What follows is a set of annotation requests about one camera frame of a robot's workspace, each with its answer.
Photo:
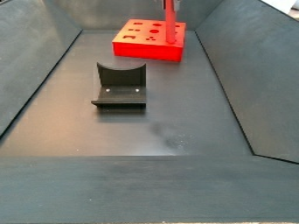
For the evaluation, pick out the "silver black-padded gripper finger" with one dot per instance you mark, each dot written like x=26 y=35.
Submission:
x=162 y=4
x=176 y=4

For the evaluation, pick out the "red hexagonal prism peg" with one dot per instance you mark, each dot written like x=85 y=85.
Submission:
x=169 y=21

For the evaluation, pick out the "red foam shape board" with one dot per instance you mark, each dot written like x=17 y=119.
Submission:
x=141 y=40

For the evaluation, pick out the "black curved peg stand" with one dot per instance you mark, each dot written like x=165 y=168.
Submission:
x=121 y=86

